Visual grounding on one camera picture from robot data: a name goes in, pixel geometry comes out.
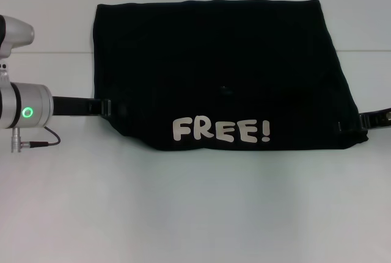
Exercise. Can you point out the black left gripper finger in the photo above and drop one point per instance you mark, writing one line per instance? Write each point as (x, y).
(120, 110)

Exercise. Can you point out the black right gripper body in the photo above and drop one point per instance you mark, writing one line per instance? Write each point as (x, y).
(377, 119)

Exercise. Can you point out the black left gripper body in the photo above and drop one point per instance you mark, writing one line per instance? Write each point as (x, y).
(73, 106)

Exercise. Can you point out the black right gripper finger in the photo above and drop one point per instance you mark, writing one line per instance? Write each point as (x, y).
(349, 125)

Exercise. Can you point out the black t-shirt with FREE print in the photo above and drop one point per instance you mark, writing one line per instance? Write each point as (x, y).
(214, 61)

